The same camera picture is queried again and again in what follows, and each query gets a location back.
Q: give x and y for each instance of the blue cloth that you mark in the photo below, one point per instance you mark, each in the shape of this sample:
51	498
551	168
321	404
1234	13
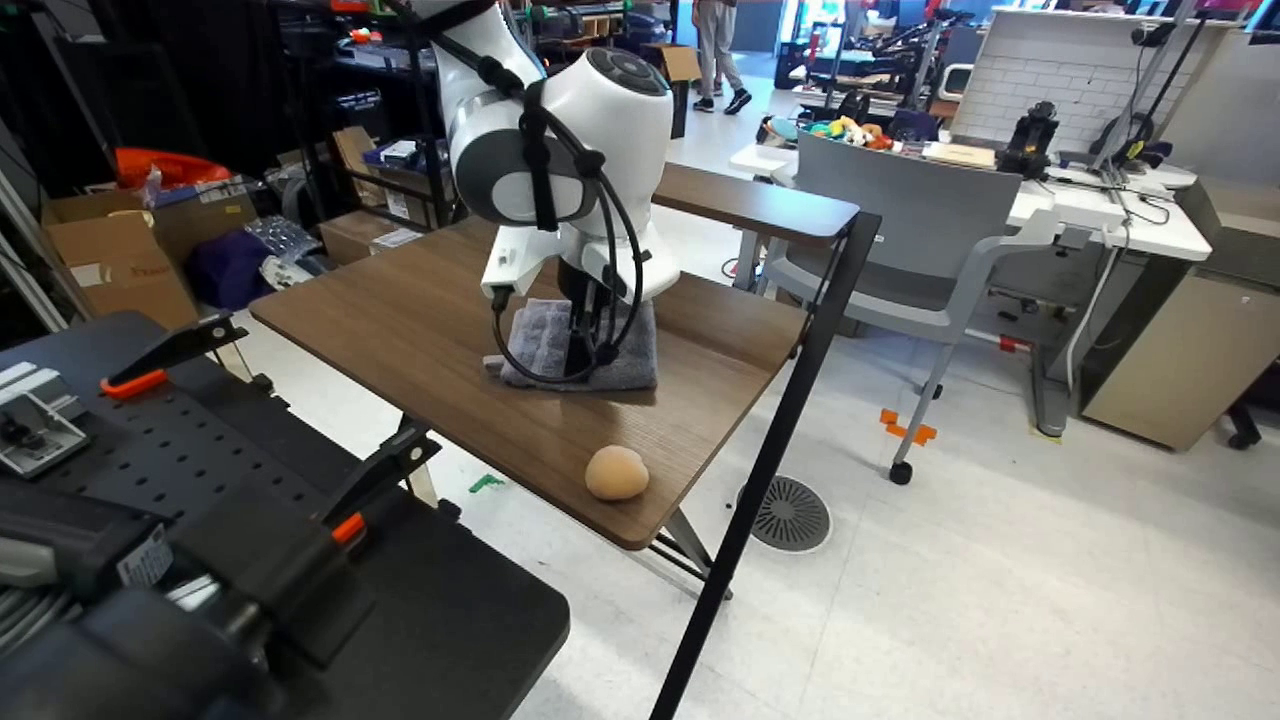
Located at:
226	264

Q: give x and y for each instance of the wooden cabinet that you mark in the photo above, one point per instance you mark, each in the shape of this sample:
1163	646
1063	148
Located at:
1187	361

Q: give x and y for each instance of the black stand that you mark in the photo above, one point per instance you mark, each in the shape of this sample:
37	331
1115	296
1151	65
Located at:
1145	143

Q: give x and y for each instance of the small black white box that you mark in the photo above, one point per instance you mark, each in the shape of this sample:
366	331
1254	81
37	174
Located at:
37	435

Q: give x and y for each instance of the long wooden shelf desk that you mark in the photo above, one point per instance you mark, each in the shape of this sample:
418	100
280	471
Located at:
762	203

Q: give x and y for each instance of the person in grey shirt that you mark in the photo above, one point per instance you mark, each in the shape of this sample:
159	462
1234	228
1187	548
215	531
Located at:
721	47

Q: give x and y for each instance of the white partition panel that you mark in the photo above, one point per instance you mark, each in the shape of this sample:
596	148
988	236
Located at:
1054	72

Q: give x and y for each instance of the open cardboard box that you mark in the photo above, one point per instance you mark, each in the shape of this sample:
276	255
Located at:
682	60

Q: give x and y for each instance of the brown round object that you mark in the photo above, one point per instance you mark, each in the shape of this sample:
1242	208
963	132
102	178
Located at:
616	473

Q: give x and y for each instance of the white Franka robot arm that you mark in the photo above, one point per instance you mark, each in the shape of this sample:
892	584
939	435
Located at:
615	122

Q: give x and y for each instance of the black desk device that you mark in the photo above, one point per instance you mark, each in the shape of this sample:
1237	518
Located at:
1028	143

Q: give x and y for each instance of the grey office chair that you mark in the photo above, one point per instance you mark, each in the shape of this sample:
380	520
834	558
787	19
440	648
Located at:
906	203

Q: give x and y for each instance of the large cardboard box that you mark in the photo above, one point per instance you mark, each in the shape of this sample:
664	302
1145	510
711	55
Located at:
122	262

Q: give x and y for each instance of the cluttered workbench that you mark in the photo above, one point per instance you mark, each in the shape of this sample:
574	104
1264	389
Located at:
865	65

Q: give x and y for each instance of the black storage shelf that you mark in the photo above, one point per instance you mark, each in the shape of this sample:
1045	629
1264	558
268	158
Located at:
304	81

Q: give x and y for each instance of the white desk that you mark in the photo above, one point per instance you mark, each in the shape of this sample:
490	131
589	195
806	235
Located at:
1135	226

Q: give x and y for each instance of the grey towel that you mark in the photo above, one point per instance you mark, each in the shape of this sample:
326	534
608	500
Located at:
637	369

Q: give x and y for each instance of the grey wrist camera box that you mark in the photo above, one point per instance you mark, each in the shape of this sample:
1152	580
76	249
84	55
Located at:
513	262

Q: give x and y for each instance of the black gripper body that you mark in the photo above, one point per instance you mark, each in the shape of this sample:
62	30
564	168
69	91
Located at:
595	296

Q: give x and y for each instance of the orange object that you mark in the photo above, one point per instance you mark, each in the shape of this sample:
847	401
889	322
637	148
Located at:
166	164

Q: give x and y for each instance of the round floor drain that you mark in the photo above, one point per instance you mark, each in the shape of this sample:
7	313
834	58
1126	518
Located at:
791	514

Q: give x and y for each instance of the colourful toys pile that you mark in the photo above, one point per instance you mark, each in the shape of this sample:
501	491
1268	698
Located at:
847	132

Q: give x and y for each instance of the small cardboard box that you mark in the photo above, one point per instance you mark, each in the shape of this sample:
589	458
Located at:
357	236

